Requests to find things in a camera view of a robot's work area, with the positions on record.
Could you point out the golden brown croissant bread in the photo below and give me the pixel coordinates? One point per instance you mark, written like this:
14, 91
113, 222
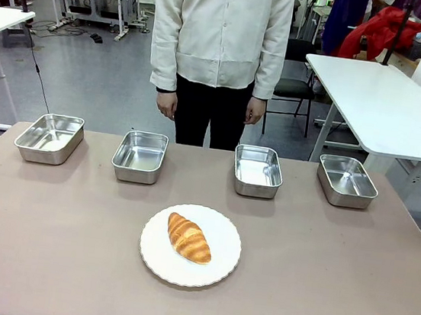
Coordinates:
189, 239

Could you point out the person's left forearm cream sleeve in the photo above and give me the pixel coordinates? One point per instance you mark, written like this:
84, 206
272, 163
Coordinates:
269, 72

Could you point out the person's right forearm cream sleeve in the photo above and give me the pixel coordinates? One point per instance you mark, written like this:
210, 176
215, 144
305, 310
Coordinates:
163, 63

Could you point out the rectangular stainless steel container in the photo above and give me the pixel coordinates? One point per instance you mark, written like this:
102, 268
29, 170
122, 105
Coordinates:
139, 156
257, 171
346, 180

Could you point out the steel container with angled stance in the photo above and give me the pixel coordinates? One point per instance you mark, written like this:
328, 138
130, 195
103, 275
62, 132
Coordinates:
49, 137

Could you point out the person's right hand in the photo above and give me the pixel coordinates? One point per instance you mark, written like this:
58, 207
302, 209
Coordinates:
166, 104

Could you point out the person's left hand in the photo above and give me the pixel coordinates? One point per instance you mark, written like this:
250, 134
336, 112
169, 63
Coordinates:
255, 111

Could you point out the small white side table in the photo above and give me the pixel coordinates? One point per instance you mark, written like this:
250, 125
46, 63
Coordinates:
0, 20

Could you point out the large white side table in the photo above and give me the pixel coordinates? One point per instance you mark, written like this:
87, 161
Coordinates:
378, 105

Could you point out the black pole with table clamp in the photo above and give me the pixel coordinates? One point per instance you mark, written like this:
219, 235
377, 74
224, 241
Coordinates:
397, 30

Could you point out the small black floor object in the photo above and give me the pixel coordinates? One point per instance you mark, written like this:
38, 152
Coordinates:
96, 38

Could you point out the red jacket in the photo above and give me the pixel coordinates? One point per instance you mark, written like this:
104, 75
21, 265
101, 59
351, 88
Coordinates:
379, 32

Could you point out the blue purple garment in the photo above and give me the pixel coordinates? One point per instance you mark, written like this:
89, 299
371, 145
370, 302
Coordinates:
343, 16

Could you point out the black folding chair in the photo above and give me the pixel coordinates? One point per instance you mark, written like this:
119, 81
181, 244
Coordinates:
295, 87

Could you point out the black wristband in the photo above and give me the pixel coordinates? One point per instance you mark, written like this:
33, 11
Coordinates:
165, 90

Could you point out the cream button-up shirt torso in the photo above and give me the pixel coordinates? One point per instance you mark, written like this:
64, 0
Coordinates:
221, 28

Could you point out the black trousers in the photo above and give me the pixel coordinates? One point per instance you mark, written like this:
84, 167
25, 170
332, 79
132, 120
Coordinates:
210, 115

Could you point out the white scalloped round plate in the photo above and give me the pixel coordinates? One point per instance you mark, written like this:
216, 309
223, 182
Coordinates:
221, 272

